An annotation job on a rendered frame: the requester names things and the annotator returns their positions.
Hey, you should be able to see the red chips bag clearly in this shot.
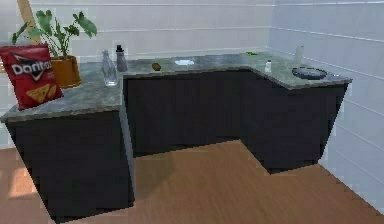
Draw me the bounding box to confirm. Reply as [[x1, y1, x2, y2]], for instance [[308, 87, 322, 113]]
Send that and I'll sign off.
[[0, 43, 65, 111]]

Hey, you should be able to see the black kitchen counter cabinet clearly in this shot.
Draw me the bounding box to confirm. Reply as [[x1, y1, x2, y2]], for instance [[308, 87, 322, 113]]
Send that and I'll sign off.
[[0, 51, 354, 224]]

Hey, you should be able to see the green plant in orange pot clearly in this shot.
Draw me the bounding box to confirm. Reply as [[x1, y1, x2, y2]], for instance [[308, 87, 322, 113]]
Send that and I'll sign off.
[[11, 9, 98, 90]]

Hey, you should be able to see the dark grey pan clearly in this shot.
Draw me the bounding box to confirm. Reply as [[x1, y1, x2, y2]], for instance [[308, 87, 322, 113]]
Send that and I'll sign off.
[[291, 66, 329, 81]]

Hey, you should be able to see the grey bottle with black cap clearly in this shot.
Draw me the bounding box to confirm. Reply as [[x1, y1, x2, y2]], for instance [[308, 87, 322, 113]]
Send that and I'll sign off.
[[115, 44, 129, 73]]

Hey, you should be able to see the tan wooden window frame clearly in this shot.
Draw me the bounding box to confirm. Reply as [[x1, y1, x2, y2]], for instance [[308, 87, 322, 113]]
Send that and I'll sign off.
[[16, 0, 42, 46]]

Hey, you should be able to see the tall white bottle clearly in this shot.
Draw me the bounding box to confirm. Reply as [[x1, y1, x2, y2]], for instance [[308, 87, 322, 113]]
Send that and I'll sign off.
[[293, 44, 305, 66]]

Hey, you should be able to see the clear glass bottle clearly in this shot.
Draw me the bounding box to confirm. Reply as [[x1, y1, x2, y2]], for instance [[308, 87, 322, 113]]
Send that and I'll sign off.
[[101, 49, 119, 87]]

